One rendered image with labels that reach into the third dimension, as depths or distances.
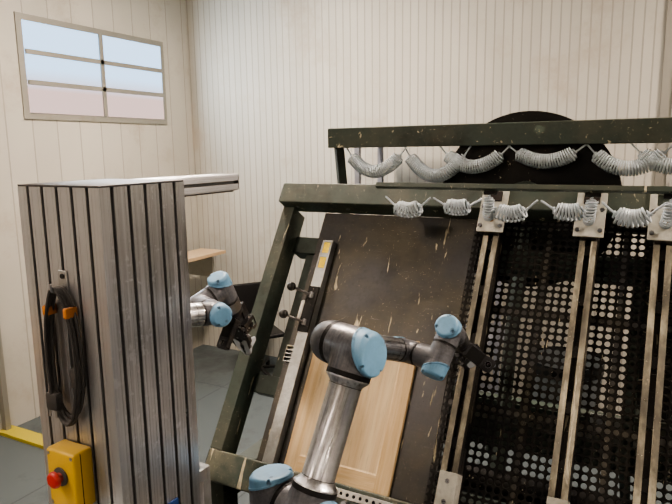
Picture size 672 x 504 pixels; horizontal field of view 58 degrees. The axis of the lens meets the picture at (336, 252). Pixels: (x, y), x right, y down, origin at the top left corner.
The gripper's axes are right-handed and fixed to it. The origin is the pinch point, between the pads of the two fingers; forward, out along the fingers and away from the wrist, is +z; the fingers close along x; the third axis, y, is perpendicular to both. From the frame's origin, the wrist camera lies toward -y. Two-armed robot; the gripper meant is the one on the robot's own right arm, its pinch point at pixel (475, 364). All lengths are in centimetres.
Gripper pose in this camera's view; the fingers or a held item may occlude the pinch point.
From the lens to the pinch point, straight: 219.2
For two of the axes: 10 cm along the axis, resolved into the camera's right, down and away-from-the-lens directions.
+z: 3.9, 4.6, 8.0
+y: -6.7, -4.6, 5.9
